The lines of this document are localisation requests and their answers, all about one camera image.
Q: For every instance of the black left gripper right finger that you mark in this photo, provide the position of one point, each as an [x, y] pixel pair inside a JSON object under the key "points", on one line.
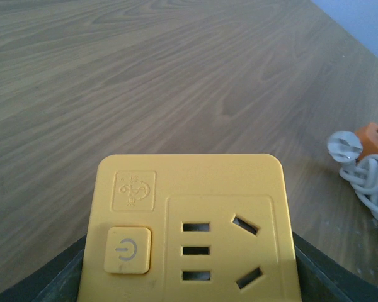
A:
{"points": [[323, 279]]}

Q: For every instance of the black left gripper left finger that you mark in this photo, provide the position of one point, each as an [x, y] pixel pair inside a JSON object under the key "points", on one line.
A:
{"points": [[57, 280]]}

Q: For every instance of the orange power strip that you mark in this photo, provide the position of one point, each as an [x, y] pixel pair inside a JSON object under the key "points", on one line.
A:
{"points": [[368, 136]]}

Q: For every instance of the yellow cube socket adapter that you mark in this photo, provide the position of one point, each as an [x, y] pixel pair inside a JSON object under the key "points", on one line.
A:
{"points": [[202, 227]]}

